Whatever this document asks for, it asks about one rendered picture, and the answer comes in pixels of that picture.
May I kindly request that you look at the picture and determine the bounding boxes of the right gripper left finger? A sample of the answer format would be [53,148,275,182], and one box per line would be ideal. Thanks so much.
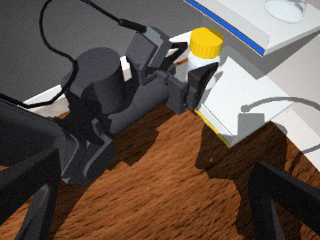
[0,147,61,240]

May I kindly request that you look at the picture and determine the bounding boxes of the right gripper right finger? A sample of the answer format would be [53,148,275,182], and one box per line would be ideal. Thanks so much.
[247,161,320,240]

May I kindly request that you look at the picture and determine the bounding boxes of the white bottle with yellow cap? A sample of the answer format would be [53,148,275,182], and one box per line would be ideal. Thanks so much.
[186,28,223,90]

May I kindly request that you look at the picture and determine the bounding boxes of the white bottle with blue cap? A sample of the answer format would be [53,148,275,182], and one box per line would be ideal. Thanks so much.
[264,0,309,24]

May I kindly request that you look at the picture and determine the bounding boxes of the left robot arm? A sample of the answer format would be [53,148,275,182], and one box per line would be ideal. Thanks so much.
[0,25,173,185]

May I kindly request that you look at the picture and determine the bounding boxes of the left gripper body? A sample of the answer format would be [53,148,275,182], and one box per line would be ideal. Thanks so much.
[124,31,197,119]

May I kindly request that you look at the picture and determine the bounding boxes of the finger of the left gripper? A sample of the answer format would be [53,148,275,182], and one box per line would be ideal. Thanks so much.
[166,42,188,62]
[187,62,219,108]

